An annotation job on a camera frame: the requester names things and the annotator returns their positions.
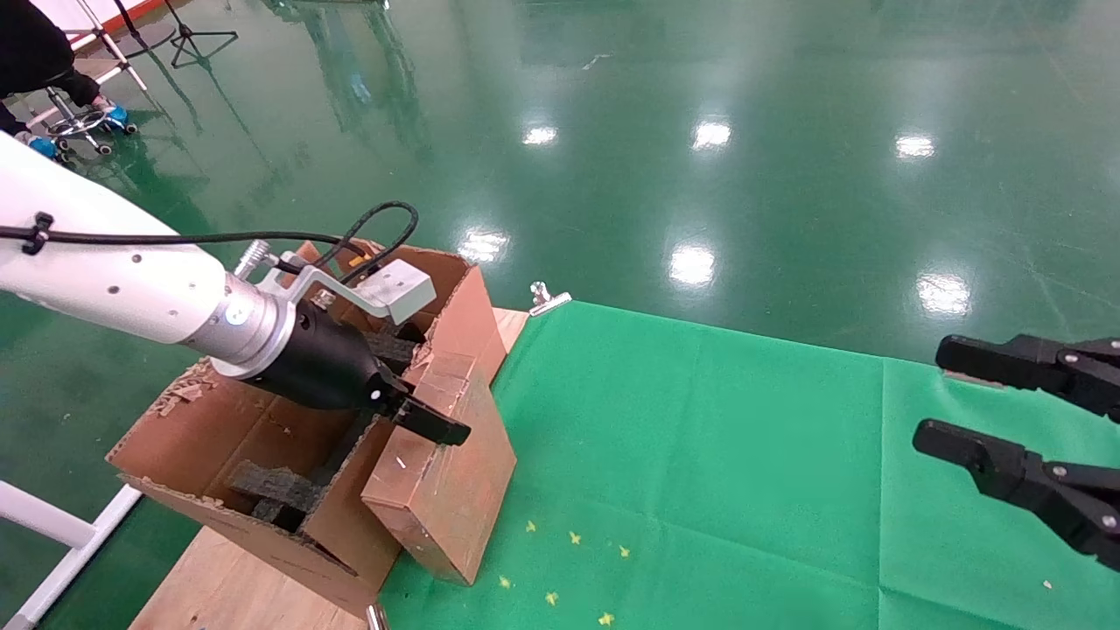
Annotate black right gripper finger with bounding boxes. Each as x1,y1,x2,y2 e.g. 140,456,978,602
934,332,1120,421
913,418,1120,571

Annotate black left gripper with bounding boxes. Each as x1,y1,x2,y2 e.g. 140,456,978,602
245,302,472,447

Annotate small cardboard box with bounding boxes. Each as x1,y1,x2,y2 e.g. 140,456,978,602
361,348,518,586

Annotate large open cardboard carton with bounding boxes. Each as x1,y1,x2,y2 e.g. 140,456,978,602
105,241,510,618

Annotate green table cloth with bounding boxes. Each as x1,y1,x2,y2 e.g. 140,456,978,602
376,300,1120,630

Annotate black tripod stand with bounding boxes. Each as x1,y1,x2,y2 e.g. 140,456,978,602
166,0,240,70

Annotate wheeled metal stool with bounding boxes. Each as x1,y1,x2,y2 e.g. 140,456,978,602
39,86,139,158

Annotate black double pole stand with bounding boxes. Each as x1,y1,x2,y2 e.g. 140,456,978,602
112,0,178,58

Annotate white work table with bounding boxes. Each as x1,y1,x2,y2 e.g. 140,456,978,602
66,0,150,93

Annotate seated person in black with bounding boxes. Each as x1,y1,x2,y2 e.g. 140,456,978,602
0,0,132,161

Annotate white metal frame bars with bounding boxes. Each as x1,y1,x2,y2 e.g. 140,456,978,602
0,479,144,630

